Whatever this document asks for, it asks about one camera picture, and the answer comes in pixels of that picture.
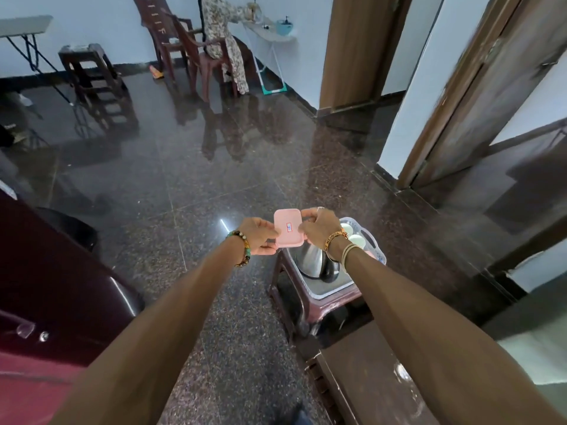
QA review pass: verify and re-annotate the brown wooden door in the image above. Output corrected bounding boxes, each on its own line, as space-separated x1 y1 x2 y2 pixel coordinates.
319 0 415 114

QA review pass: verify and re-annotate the gold chain bracelet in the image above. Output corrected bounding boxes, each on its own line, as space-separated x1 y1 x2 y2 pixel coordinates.
323 231 349 253

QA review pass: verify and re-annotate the person's right hand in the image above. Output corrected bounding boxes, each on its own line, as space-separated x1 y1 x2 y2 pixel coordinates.
299 207 343 250

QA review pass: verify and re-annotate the brown plastic armchair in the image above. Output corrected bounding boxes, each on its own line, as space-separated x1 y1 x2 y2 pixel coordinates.
166 11 241 103
132 0 196 81

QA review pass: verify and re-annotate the maroon refrigerator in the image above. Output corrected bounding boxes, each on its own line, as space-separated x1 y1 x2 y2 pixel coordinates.
0 190 146 425

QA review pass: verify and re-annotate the pink plastic box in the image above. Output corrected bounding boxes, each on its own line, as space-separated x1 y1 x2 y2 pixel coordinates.
273 209 307 249

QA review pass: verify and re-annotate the white narrow folding table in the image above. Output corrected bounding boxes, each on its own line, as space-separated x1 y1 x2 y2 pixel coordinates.
241 19 296 96

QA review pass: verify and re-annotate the person's left forearm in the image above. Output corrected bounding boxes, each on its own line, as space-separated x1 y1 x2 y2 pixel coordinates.
51 238 248 425

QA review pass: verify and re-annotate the person's right forearm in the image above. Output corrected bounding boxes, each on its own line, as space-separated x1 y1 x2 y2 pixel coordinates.
342 248 567 425

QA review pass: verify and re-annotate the grey folding table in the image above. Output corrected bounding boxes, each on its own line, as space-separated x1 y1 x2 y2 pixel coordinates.
0 15 74 105

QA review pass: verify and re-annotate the stack of brown stools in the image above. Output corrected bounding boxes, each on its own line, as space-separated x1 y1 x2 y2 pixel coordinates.
58 43 128 103

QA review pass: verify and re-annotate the person's left hand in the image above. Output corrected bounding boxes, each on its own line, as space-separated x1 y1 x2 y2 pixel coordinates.
235 218 280 256

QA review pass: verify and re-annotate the stainless steel kettle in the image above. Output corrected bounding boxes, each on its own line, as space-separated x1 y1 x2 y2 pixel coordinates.
294 241 341 284

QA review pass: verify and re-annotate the pale thread wristband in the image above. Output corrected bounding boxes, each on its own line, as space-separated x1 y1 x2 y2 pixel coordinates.
340 243 361 269

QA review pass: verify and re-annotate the brown wooden door frame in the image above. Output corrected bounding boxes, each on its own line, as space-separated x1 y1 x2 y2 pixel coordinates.
395 0 567 191

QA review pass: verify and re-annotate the white plastic tray basket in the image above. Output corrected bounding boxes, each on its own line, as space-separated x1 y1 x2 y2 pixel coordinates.
283 217 387 300

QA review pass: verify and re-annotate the brown plastic stool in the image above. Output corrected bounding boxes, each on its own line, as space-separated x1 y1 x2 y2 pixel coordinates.
268 250 369 342
305 321 440 425

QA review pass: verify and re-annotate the colourful beaded bracelet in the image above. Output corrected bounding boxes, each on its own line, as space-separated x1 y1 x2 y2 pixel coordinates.
226 230 252 268

